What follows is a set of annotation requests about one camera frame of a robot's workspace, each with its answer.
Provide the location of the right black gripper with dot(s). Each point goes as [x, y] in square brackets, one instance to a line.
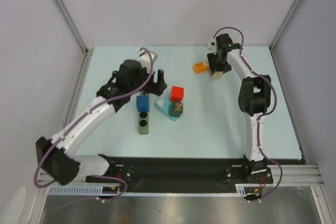
[218, 66]

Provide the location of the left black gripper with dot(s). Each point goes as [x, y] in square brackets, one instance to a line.
[157, 88]

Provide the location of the beige cube plug adapter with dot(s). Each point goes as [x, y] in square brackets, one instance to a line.
[216, 74]

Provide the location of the red cube plug adapter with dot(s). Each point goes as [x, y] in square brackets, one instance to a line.
[176, 94]

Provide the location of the teal triangular power socket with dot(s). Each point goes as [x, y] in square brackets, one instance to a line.
[163, 106]

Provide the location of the blue cube plug adapter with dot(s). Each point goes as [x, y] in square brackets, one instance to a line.
[143, 103]

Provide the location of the dark green cube adapter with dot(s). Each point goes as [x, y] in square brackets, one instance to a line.
[176, 109]

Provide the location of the green power strip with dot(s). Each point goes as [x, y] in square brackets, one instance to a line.
[143, 125]

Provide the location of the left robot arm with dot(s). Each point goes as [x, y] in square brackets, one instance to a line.
[56, 154]

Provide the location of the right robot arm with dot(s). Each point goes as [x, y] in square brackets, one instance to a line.
[254, 99]

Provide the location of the orange power strip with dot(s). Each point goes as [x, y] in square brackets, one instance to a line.
[201, 67]

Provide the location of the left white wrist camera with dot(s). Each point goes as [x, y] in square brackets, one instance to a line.
[144, 59]

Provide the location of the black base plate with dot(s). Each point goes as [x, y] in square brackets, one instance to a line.
[179, 186]

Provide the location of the right aluminium frame post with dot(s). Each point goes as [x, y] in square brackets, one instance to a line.
[284, 24]

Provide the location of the aluminium frame post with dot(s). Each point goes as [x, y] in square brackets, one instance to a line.
[284, 24]
[71, 25]

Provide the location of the aluminium front rail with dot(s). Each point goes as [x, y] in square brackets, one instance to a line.
[296, 174]

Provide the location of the left aluminium frame post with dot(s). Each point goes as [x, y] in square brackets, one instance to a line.
[71, 25]

